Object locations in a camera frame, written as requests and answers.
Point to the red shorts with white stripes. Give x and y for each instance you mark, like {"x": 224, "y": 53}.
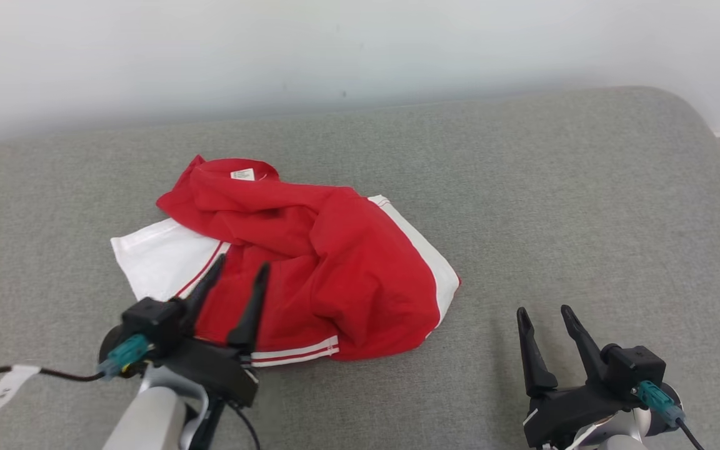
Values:
{"x": 372, "y": 294}

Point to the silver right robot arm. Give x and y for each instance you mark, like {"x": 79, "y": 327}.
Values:
{"x": 616, "y": 434}

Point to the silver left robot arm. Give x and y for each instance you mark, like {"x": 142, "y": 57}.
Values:
{"x": 147, "y": 415}

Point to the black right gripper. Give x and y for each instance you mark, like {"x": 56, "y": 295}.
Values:
{"x": 569, "y": 412}

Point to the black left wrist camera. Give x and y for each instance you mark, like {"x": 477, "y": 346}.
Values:
{"x": 154, "y": 322}

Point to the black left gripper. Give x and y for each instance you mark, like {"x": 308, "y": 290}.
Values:
{"x": 222, "y": 372}

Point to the red shirt with white sleeves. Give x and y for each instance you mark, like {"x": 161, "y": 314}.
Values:
{"x": 241, "y": 209}

